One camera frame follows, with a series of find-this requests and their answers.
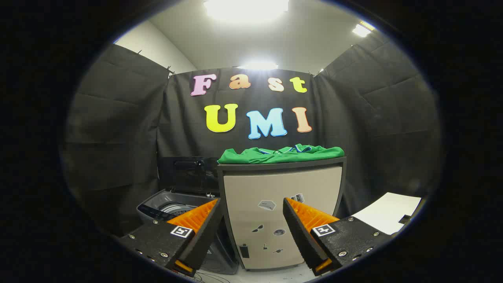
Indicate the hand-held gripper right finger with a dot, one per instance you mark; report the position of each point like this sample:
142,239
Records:
300,236

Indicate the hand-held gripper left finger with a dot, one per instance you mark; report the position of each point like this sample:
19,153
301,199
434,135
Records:
206,232

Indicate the grey washing machine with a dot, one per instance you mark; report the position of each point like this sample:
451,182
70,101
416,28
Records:
157,204

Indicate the dark washing machine lid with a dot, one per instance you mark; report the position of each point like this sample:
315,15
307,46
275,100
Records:
184,177

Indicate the green polo shirt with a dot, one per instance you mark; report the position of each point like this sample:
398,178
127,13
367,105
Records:
283,156

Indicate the white flat board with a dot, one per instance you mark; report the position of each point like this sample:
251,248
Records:
387,212

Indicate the black backdrop cloth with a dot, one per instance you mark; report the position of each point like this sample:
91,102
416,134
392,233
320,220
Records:
118,129

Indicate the ceiling light panel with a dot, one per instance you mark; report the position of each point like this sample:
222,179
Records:
245,8
361,30
258,65

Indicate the beige cabinet with dark frame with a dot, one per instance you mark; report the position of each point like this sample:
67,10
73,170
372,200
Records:
251,184

